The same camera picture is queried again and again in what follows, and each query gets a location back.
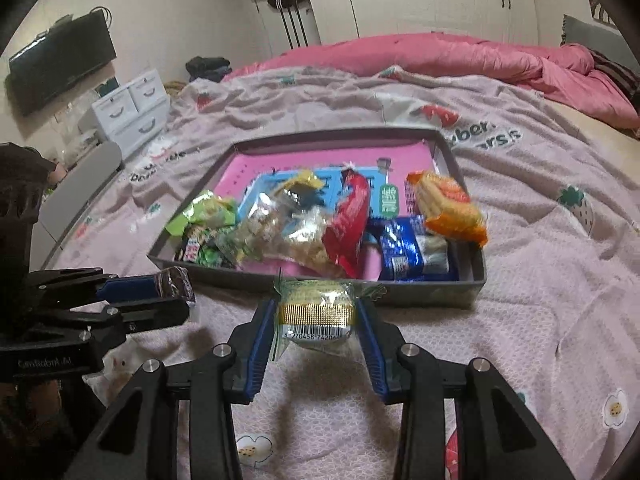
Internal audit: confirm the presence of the clear peanut candy packet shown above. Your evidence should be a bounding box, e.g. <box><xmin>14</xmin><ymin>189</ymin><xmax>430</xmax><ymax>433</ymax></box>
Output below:
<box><xmin>216</xmin><ymin>193</ymin><xmax>346</xmax><ymax>278</ymax></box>

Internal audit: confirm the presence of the beige bed sheet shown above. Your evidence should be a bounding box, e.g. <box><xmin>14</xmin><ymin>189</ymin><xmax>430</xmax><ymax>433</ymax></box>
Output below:
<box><xmin>544</xmin><ymin>99</ymin><xmax>640</xmax><ymax>183</ymax></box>

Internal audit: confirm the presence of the yellow snack wrapper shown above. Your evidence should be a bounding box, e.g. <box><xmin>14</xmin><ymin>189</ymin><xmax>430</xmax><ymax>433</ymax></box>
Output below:
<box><xmin>271</xmin><ymin>169</ymin><xmax>324</xmax><ymax>207</ymax></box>

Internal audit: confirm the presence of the blue biscuit snack pack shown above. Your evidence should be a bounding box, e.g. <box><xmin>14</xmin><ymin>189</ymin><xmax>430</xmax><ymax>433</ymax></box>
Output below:
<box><xmin>367</xmin><ymin>216</ymin><xmax>459</xmax><ymax>282</ymax></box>

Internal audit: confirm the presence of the dark chocolate snack packet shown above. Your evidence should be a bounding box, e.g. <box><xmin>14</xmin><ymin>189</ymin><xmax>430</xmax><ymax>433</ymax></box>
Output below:
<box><xmin>154</xmin><ymin>266</ymin><xmax>195</xmax><ymax>304</ymax></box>

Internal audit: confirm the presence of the orange cracker snack pack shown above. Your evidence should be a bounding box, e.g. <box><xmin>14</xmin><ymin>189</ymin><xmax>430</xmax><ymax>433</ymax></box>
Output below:
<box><xmin>406</xmin><ymin>171</ymin><xmax>488</xmax><ymax>247</ymax></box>

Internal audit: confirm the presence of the pink and blue book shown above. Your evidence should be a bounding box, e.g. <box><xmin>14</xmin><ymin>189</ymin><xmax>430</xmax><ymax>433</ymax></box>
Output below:
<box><xmin>221</xmin><ymin>142</ymin><xmax>432</xmax><ymax>281</ymax></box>

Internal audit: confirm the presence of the black wall television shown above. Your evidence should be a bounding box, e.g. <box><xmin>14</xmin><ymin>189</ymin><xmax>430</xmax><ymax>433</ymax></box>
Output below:
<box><xmin>9</xmin><ymin>11</ymin><xmax>116</xmax><ymax>116</ymax></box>

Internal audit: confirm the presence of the pink quilt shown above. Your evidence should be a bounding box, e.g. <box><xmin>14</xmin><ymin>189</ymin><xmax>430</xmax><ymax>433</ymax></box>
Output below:
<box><xmin>224</xmin><ymin>32</ymin><xmax>639</xmax><ymax>130</ymax></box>

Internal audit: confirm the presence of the white drawer cabinet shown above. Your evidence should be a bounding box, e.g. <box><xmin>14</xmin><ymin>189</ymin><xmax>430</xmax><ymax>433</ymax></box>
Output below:
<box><xmin>78</xmin><ymin>70</ymin><xmax>170</xmax><ymax>160</ymax></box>

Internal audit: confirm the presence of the pile of dark clothes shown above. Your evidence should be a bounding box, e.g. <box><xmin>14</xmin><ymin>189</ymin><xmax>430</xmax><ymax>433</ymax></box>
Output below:
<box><xmin>186</xmin><ymin>56</ymin><xmax>232</xmax><ymax>82</ymax></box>

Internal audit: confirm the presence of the grey padded headboard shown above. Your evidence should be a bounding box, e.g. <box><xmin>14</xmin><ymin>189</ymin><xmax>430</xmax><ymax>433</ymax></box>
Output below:
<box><xmin>561</xmin><ymin>15</ymin><xmax>639</xmax><ymax>74</ymax></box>

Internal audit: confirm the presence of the black green bean snack packet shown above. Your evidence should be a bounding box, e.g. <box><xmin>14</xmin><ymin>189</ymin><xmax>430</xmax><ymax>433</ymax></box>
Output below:
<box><xmin>175</xmin><ymin>224</ymin><xmax>234</xmax><ymax>269</ymax></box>

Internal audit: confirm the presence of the small yellow cake packet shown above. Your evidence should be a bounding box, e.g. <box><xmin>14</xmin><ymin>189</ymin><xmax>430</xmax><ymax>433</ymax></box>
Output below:
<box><xmin>270</xmin><ymin>276</ymin><xmax>386</xmax><ymax>362</ymax></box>

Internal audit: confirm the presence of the red snack packet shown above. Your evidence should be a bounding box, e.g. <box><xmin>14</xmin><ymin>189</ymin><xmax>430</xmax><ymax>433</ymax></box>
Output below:
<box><xmin>322</xmin><ymin>168</ymin><xmax>371</xmax><ymax>278</ymax></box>

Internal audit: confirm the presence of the dark striped pillow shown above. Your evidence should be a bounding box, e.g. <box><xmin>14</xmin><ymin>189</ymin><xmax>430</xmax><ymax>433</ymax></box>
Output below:
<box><xmin>590</xmin><ymin>50</ymin><xmax>639</xmax><ymax>110</ymax></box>

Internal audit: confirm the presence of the grey cardboard box tray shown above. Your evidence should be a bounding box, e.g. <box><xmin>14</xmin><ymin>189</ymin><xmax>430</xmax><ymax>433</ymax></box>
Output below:
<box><xmin>149</xmin><ymin>127</ymin><xmax>486</xmax><ymax>307</ymax></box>

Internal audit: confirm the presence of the door with hanging bags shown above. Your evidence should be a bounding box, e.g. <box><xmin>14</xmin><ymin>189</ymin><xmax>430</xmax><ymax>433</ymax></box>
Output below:
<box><xmin>250</xmin><ymin>0</ymin><xmax>320</xmax><ymax>58</ymax></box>

